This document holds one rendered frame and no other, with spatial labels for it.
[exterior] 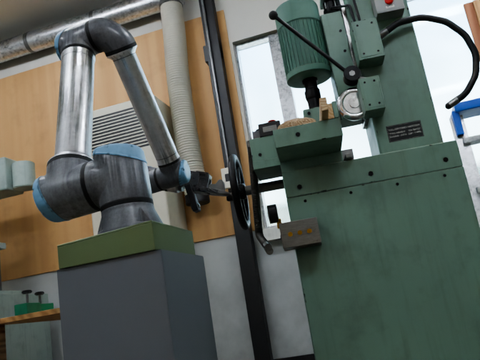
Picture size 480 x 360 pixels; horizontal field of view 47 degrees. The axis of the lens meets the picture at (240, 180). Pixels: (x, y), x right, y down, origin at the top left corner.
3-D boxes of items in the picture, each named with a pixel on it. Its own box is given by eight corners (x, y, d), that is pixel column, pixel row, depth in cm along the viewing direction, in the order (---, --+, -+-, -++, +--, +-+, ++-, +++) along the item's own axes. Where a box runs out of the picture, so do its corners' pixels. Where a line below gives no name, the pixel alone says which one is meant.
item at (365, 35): (358, 69, 199) (349, 33, 203) (383, 64, 198) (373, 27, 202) (359, 60, 191) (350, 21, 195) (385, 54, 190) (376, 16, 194)
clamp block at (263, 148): (257, 172, 207) (253, 150, 209) (293, 166, 206) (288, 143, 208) (252, 163, 193) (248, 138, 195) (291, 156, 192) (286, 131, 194)
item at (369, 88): (363, 119, 195) (356, 88, 198) (383, 116, 194) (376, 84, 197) (365, 111, 186) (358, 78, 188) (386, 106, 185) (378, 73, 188)
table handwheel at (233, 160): (220, 148, 195) (233, 228, 190) (275, 137, 193) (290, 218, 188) (232, 163, 224) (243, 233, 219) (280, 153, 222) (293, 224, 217)
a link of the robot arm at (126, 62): (126, 6, 193) (196, 176, 215) (95, 17, 196) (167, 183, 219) (114, 9, 183) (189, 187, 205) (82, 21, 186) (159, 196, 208)
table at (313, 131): (265, 192, 229) (262, 178, 230) (338, 178, 225) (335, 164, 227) (245, 153, 170) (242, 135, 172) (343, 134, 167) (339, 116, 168)
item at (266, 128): (256, 148, 208) (253, 134, 209) (284, 143, 207) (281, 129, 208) (251, 138, 195) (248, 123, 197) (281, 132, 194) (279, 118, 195)
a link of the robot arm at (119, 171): (137, 193, 149) (128, 133, 153) (83, 209, 153) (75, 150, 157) (162, 201, 163) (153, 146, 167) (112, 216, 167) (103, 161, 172)
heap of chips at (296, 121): (277, 138, 180) (275, 128, 181) (319, 130, 179) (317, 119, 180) (274, 130, 172) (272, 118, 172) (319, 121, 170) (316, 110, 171)
